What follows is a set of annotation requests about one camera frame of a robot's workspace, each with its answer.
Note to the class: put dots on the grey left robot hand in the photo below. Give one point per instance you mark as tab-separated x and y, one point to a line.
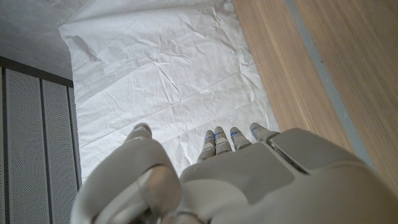
248	186

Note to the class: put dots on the white wrinkled backdrop cloth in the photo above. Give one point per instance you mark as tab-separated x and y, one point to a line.
161	68

